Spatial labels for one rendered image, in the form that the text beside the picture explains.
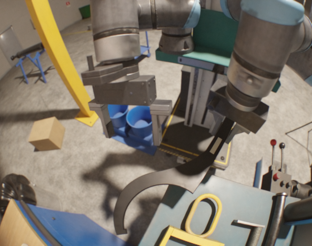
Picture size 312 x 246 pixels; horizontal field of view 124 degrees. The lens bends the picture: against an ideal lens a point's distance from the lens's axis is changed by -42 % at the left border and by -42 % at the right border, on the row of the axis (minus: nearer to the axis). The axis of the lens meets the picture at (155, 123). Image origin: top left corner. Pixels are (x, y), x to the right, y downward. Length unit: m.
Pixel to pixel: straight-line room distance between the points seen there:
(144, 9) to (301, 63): 0.56
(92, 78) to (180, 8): 0.26
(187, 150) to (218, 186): 0.87
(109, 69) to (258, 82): 0.22
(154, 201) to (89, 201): 0.72
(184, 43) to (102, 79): 0.55
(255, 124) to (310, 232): 0.45
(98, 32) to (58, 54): 1.43
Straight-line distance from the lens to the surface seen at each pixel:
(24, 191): 1.48
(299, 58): 0.64
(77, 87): 1.90
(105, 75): 0.22
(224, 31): 0.81
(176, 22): 0.39
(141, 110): 1.60
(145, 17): 0.38
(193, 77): 1.02
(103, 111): 0.36
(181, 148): 1.31
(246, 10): 0.22
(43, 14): 1.64
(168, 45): 0.71
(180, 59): 0.73
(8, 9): 10.19
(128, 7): 0.28
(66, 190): 1.92
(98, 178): 1.72
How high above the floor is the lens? 1.51
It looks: 54 degrees down
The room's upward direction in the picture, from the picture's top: 7 degrees counter-clockwise
